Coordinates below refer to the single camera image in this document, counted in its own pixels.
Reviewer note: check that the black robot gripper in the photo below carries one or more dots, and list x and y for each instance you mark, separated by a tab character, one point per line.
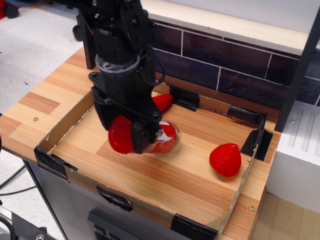
126	90

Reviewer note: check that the red-capped basil spice bottle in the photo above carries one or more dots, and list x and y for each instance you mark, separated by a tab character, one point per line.
119	136

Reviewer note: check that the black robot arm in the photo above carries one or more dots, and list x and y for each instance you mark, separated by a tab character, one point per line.
118	37

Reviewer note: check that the taped cardboard fence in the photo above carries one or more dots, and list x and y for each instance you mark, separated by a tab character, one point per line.
178	190

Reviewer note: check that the red toy chili pepper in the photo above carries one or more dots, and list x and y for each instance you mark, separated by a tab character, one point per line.
163	102

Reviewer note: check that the grey cabinet under table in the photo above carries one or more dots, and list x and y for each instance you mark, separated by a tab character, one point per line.
84	215

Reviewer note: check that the red toy strawberry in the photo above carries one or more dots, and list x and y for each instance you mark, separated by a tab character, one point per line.
226	159

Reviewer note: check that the black caster wheel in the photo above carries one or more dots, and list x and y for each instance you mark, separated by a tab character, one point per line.
8	10

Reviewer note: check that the white grooved side unit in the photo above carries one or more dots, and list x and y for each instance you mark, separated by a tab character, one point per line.
295	171

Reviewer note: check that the light wooden shelf board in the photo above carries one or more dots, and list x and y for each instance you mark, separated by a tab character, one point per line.
260	34

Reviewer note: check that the black left shelf post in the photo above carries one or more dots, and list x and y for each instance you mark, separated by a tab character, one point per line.
87	39

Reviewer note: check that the black shelf post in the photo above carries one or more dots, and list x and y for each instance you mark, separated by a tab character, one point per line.
298	77
87	39

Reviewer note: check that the black metal bracket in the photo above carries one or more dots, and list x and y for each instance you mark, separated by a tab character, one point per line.
13	227

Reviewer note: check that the black right shelf post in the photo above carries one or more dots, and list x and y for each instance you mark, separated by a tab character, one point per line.
298	77

